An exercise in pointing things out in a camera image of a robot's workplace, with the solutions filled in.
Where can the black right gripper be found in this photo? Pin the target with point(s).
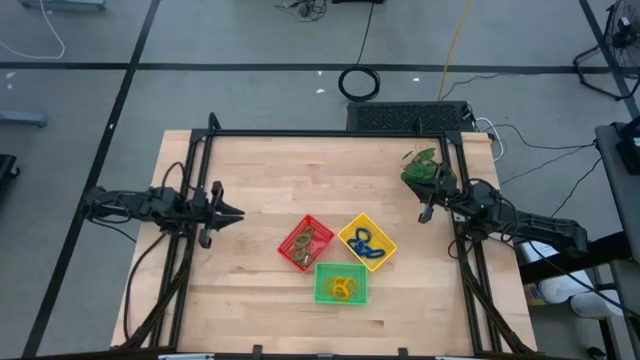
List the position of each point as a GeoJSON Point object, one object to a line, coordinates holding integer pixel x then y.
{"type": "Point", "coordinates": [445, 195]}

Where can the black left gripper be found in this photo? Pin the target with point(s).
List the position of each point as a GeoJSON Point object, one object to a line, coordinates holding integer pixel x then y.
{"type": "Point", "coordinates": [202, 212]}

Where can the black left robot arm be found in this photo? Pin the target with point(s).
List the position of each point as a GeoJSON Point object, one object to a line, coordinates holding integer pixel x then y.
{"type": "Point", "coordinates": [145, 205]}

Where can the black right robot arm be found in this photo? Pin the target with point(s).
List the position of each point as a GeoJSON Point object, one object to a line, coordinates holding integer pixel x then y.
{"type": "Point", "coordinates": [545, 231]}

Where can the green plant in white pot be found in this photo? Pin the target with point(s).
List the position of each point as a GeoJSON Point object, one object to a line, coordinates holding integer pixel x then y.
{"type": "Point", "coordinates": [417, 167]}

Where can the yellow plastic basket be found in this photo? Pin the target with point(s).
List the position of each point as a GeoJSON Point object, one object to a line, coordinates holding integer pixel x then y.
{"type": "Point", "coordinates": [385, 245]}

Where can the black perforated metal box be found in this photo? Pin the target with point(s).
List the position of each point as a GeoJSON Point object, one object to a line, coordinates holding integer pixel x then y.
{"type": "Point", "coordinates": [400, 117]}

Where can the red plastic basket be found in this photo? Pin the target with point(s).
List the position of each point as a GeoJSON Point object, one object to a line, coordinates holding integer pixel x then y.
{"type": "Point", "coordinates": [320, 231]}

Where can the green plastic basket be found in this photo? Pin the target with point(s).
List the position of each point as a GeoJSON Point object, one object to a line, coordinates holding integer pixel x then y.
{"type": "Point", "coordinates": [322, 270]}

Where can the white paper sheet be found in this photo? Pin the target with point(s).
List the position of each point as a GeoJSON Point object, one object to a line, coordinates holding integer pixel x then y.
{"type": "Point", "coordinates": [535, 250]}

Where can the black table clamp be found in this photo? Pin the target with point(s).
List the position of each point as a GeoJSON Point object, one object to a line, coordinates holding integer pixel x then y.
{"type": "Point", "coordinates": [402, 351]}
{"type": "Point", "coordinates": [257, 350]}

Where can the black beam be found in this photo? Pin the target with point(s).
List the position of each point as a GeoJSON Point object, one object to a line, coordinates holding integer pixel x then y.
{"type": "Point", "coordinates": [600, 255]}

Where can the grey side table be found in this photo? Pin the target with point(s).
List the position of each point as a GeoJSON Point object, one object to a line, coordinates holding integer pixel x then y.
{"type": "Point", "coordinates": [622, 210]}

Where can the black device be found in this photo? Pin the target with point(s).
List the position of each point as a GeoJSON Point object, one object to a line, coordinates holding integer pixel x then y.
{"type": "Point", "coordinates": [631, 150]}

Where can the grey furniture base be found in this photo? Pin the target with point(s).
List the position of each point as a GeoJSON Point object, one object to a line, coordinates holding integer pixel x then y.
{"type": "Point", "coordinates": [22, 119]}
{"type": "Point", "coordinates": [62, 4]}

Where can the black chair part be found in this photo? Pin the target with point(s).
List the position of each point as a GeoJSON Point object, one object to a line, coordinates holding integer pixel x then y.
{"type": "Point", "coordinates": [6, 167]}

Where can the black standing fan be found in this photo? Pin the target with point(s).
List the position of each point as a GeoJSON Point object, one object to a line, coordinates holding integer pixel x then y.
{"type": "Point", "coordinates": [624, 27]}

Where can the black aluminium table frame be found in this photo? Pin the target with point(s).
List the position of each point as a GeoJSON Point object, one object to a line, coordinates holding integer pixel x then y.
{"type": "Point", "coordinates": [325, 133]}

